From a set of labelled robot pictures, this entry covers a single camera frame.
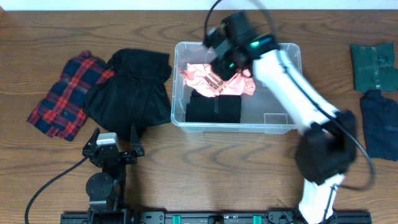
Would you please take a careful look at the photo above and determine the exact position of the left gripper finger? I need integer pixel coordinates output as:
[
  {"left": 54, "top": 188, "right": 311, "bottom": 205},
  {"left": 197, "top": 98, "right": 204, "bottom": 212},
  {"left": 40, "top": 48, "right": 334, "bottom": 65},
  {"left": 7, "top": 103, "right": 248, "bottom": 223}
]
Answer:
[
  {"left": 88, "top": 128, "right": 100, "bottom": 147},
  {"left": 130, "top": 124, "right": 142, "bottom": 152}
]

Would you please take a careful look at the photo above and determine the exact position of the pink printed shirt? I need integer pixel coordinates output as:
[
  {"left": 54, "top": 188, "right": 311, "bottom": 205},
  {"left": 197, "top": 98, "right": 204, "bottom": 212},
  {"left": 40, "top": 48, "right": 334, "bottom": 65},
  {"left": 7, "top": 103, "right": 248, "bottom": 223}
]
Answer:
[{"left": 178, "top": 63, "right": 256, "bottom": 97}]

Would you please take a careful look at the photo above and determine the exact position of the black taped cloth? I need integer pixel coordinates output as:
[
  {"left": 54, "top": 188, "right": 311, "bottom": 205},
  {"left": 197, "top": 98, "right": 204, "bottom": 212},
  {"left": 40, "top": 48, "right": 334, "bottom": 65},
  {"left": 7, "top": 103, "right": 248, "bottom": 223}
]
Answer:
[{"left": 185, "top": 90, "right": 242, "bottom": 123}]

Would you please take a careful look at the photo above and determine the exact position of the navy cloth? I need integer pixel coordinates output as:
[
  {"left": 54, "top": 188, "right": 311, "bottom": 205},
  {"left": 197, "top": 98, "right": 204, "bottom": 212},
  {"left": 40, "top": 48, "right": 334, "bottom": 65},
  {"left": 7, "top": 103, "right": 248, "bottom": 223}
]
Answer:
[{"left": 360, "top": 90, "right": 397, "bottom": 161}]

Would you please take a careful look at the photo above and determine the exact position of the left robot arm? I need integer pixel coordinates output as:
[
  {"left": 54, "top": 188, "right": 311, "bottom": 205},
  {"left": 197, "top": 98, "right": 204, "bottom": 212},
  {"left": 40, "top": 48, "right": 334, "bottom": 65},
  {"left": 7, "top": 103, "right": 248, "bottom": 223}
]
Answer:
[{"left": 82, "top": 126, "right": 145, "bottom": 224}]

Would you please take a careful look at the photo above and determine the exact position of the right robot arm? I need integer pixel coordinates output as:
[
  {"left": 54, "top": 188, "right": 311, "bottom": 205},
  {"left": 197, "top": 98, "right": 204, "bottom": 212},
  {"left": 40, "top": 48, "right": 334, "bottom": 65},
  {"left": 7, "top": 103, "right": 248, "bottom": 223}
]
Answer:
[{"left": 203, "top": 12, "right": 356, "bottom": 223}]

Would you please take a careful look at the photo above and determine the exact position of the red navy plaid shirt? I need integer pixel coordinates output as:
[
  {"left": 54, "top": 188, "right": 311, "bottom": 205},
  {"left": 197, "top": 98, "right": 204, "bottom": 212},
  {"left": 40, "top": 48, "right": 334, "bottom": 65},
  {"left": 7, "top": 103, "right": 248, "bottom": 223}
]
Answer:
[{"left": 27, "top": 51, "right": 115, "bottom": 141}]

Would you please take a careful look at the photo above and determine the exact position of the large black garment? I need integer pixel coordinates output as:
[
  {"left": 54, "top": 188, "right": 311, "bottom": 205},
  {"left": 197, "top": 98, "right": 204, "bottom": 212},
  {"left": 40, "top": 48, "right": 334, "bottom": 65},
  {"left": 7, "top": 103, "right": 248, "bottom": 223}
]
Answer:
[{"left": 83, "top": 49, "right": 172, "bottom": 141}]

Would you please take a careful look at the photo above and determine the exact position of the clear plastic storage bin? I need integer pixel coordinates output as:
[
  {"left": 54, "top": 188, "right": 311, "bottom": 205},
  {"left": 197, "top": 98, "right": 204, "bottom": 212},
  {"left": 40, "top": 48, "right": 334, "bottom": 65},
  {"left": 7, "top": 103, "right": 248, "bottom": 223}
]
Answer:
[{"left": 171, "top": 42, "right": 297, "bottom": 134}]

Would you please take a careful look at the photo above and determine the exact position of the folded green taped cloth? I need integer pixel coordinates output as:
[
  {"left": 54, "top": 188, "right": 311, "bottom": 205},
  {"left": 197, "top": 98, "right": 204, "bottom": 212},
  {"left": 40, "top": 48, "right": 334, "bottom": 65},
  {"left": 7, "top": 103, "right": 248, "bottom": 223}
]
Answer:
[{"left": 350, "top": 42, "right": 397, "bottom": 93}]

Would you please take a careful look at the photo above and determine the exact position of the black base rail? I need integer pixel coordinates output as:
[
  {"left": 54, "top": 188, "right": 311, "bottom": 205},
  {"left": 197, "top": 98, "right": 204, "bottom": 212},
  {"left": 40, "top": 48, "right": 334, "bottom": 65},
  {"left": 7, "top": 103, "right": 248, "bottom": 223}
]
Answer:
[{"left": 60, "top": 210, "right": 373, "bottom": 224}]

